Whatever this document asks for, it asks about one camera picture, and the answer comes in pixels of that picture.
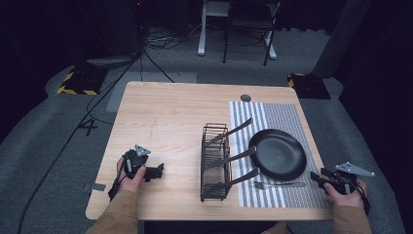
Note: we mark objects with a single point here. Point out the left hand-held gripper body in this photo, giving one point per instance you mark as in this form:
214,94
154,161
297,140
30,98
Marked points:
136,159

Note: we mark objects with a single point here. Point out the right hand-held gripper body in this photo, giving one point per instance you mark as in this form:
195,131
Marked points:
345,178

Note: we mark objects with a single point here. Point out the person's right hand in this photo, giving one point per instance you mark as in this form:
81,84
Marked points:
344,200

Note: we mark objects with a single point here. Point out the person's left hand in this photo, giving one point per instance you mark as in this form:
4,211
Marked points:
131,183

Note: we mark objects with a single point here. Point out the silver fork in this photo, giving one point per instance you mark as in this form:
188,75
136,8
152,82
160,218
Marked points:
279,184

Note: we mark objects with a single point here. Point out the black frying pan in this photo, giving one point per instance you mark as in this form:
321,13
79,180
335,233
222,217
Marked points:
279,154

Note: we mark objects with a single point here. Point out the grey tape piece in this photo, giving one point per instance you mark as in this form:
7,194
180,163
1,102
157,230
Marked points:
95,187

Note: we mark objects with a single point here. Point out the person's tan trouser leg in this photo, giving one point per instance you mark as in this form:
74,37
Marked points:
276,229

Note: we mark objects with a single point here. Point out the grey striped placemat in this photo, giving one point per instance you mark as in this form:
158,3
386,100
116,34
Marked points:
292,113

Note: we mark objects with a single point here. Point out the dark metal utensil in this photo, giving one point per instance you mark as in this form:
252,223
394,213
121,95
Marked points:
240,156
243,178
235,130

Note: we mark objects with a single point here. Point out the black yellow-striped stand base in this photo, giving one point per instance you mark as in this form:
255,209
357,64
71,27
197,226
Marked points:
310,86
82,83

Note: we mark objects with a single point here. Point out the round grey stand foot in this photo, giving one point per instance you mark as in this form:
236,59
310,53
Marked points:
110,61

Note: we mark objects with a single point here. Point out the grey round table grommet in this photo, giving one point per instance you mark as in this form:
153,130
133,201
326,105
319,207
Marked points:
245,97

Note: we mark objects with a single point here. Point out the grey curtain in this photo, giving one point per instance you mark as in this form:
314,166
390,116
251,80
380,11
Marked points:
341,35

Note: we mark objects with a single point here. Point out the black metal chair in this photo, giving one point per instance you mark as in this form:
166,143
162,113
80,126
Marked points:
248,22

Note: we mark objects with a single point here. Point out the white desk frame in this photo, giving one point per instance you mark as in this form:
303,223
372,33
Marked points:
203,32

